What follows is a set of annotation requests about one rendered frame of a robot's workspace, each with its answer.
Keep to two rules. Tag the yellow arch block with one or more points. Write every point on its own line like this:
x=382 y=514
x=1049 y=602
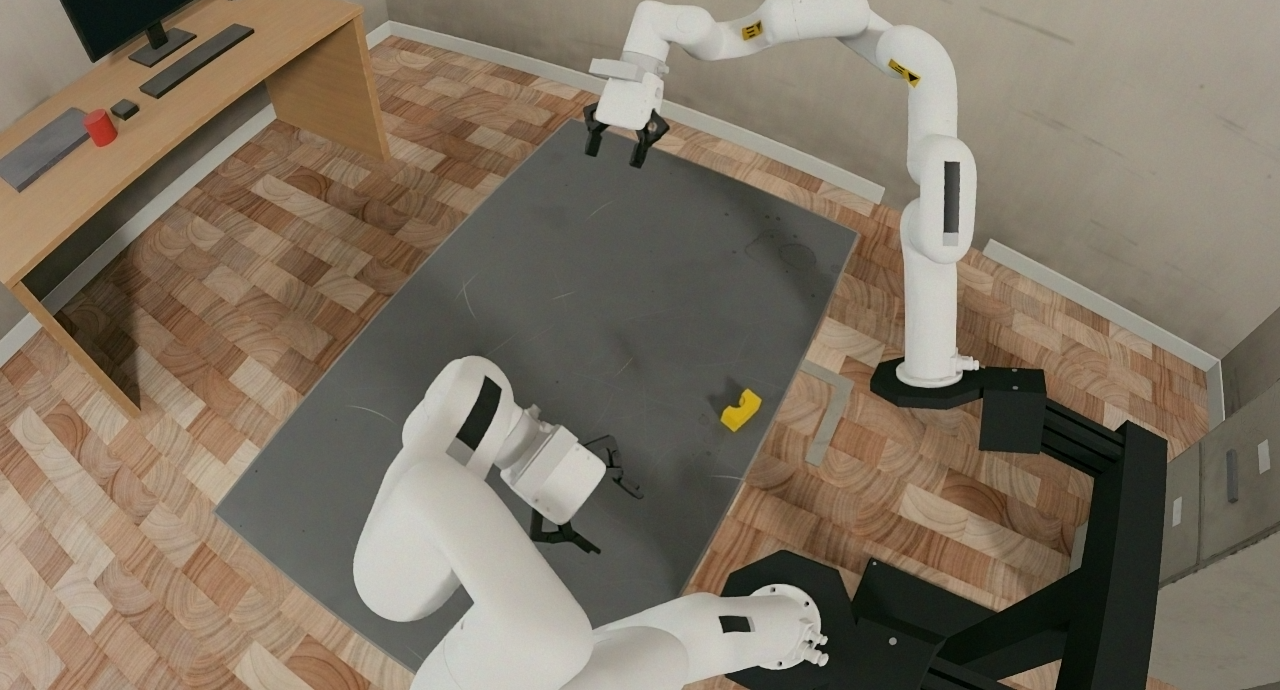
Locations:
x=734 y=418

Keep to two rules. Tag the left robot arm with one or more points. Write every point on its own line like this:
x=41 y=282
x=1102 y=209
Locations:
x=525 y=630

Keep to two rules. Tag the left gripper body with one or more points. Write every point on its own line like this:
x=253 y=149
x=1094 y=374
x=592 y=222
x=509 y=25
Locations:
x=566 y=489

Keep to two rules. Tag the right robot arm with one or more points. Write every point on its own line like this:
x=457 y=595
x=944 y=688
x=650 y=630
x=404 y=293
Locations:
x=943 y=228

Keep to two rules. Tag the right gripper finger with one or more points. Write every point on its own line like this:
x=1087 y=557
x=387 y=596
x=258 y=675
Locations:
x=640 y=149
x=594 y=129

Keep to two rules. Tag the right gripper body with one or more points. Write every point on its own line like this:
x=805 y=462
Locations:
x=623 y=103

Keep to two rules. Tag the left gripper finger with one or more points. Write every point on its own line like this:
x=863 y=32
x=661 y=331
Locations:
x=564 y=534
x=615 y=468

